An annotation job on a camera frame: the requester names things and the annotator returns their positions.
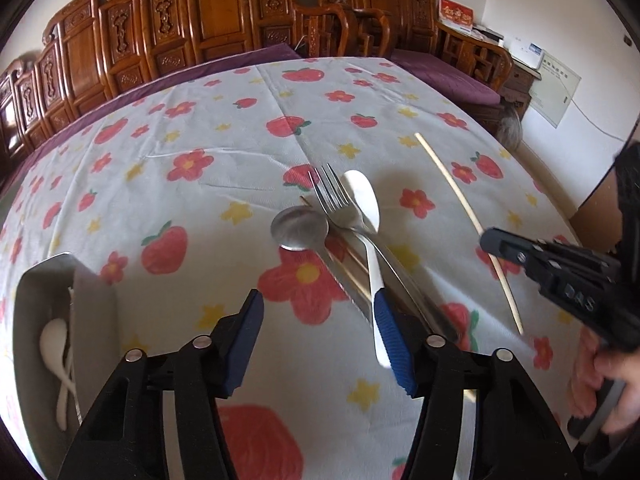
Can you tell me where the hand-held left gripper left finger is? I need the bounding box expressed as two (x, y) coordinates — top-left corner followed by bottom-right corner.
(57, 289), (266, 480)

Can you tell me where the white wall poster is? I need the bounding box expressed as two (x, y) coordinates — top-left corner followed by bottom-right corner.
(529, 51), (582, 128)

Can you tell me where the small white box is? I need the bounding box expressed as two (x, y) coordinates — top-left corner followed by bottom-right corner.
(472, 24), (505, 43)

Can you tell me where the wooden side table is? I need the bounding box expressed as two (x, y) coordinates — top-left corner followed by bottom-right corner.
(500, 45), (543, 121)

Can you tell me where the person's right hand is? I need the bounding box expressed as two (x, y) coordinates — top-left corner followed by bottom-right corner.
(567, 329), (640, 436)

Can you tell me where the white desk device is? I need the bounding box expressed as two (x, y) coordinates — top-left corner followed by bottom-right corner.
(509, 37), (546, 70)

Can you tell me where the rectangular metal tin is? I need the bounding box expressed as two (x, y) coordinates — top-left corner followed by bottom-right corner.
(12, 252), (121, 480)

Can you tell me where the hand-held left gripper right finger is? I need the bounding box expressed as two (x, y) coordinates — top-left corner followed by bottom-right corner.
(372, 292), (583, 480)

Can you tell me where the metal spoon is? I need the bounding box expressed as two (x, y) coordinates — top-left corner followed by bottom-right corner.
(270, 207), (331, 252)

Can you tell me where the red desk calendar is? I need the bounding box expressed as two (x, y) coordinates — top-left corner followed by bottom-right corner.
(438, 0), (473, 31)

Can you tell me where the white plastic spoon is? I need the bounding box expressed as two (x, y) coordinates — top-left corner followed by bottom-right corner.
(342, 170), (396, 368)
(39, 317), (81, 431)
(55, 360), (81, 433)

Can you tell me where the carved wooden sofa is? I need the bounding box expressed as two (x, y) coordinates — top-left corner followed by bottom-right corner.
(0, 0), (351, 171)

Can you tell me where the strawberry printed tablecloth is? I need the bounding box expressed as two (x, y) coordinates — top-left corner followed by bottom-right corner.
(0, 55), (586, 480)

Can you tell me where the metal fork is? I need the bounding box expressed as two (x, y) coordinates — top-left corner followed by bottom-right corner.
(307, 162), (461, 343)

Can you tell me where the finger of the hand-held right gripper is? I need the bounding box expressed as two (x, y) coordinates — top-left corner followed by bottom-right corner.
(479, 227), (616, 273)
(520, 260), (556, 296)

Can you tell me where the white wall cable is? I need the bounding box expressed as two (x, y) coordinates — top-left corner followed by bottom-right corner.
(570, 99), (633, 138)

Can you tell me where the grey plastic bag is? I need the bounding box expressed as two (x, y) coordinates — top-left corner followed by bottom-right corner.
(496, 105), (525, 151)

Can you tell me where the purple armchair cushion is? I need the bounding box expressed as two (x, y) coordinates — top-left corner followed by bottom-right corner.
(390, 49), (501, 106)

